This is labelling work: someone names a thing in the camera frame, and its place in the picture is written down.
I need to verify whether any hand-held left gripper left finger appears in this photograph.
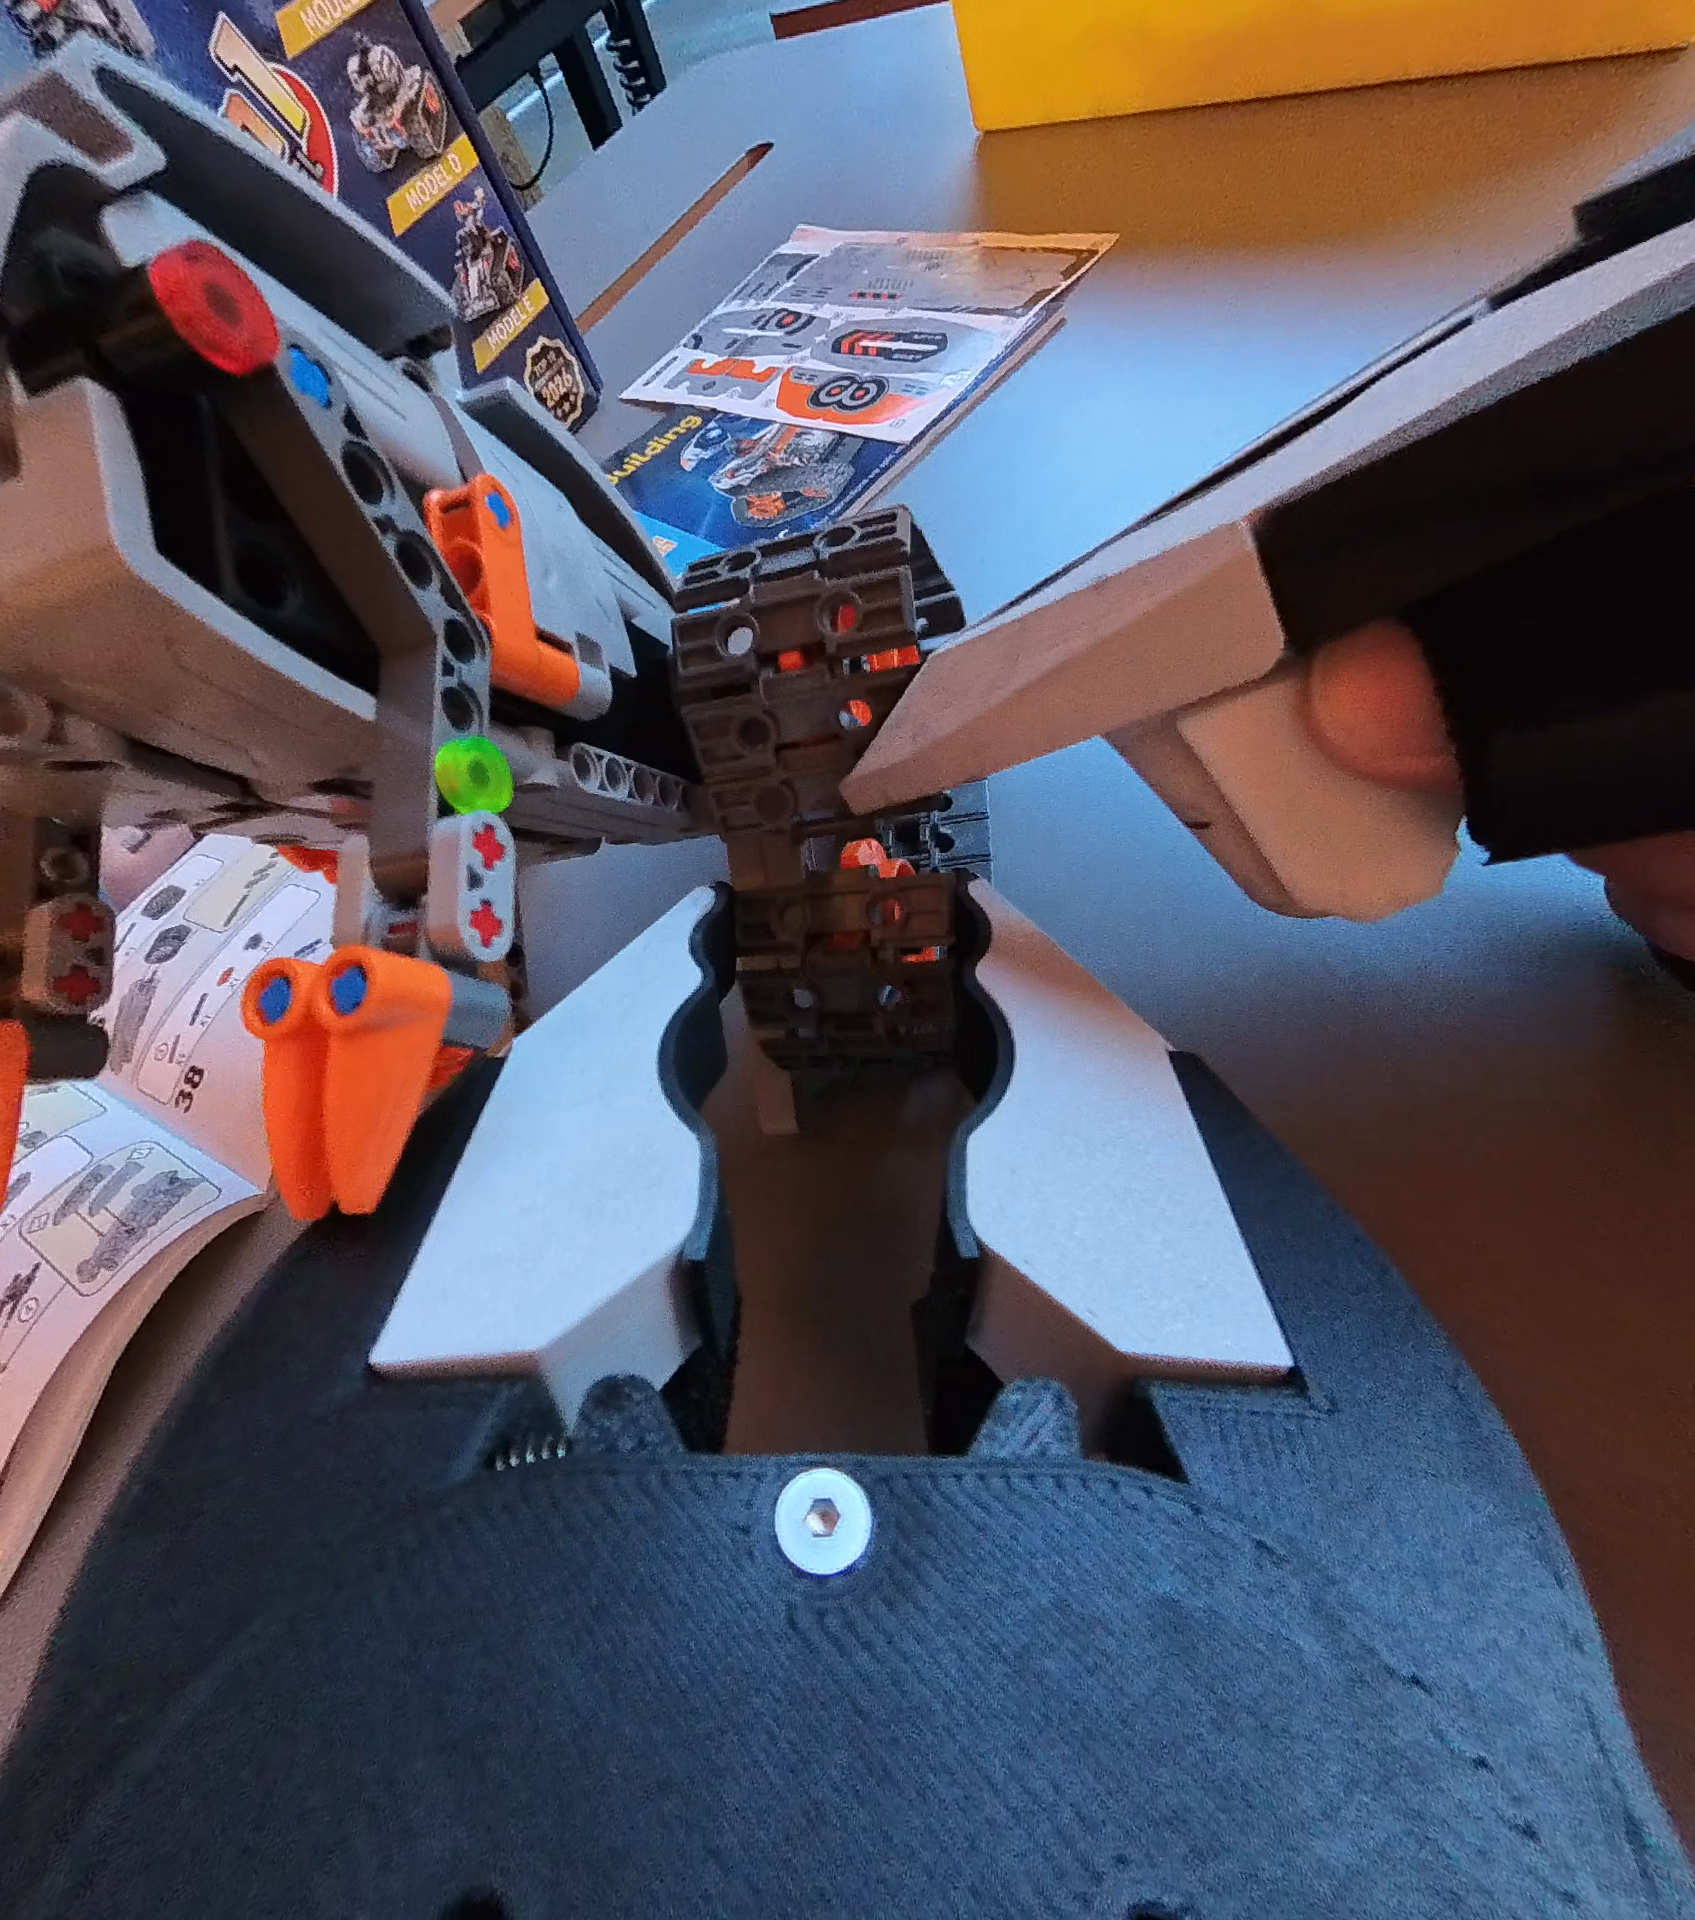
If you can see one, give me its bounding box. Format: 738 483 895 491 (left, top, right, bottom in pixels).
369 883 735 1452

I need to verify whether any open instruction booklet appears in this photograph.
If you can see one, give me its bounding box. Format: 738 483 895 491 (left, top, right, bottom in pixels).
0 830 339 1772

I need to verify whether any dark grey toy track belt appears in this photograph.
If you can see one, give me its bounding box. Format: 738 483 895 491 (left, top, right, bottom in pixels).
667 503 996 1084

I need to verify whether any blue cover booklet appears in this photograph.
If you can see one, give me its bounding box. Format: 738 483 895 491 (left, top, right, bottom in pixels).
607 306 1066 569

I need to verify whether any person's right hand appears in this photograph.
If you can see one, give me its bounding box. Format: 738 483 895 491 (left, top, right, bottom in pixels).
1304 450 1695 967

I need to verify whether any grey orange block toy robot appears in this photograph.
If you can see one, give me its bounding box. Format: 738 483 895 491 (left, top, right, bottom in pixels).
0 39 706 1227

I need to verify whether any grey desk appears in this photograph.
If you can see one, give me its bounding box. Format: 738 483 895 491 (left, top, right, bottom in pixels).
0 0 1695 1920

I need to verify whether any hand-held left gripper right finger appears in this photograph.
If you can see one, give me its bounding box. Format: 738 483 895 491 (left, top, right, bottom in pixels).
918 877 1302 1452

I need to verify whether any yellow storage bin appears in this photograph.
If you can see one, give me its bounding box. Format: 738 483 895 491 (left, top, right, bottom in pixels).
951 0 1695 135

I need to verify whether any blue toy robot box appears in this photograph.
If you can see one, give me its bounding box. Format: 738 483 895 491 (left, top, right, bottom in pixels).
0 0 607 957

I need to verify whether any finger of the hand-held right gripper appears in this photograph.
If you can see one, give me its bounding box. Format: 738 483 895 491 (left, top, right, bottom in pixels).
959 306 1501 624
841 516 1296 824

